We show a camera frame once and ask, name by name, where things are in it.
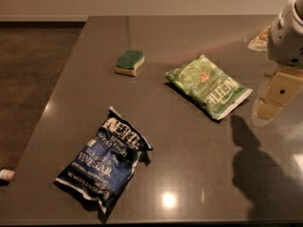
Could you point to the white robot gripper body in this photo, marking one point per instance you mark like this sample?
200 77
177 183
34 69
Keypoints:
286 38

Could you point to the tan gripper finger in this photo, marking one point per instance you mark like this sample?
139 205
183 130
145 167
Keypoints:
260 42
275 91

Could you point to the blue Kettle chip bag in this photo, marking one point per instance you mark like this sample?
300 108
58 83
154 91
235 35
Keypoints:
107 162

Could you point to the green Kettle chip bag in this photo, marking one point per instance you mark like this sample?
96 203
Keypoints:
209 87

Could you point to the green and yellow sponge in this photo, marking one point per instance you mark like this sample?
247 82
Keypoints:
129 62

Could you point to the white object at floor edge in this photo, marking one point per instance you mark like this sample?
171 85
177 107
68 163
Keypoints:
6 175

